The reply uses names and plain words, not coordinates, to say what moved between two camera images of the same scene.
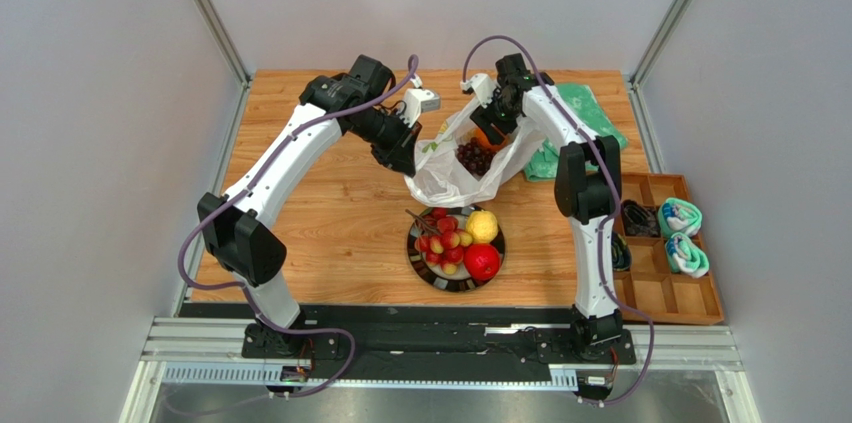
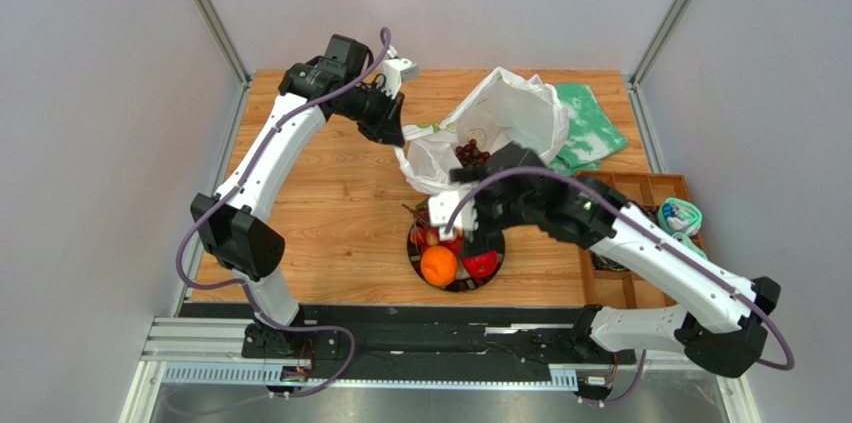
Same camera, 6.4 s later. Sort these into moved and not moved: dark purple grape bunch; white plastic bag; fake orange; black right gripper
Moved: black right gripper; fake orange
Not moved: dark purple grape bunch; white plastic bag
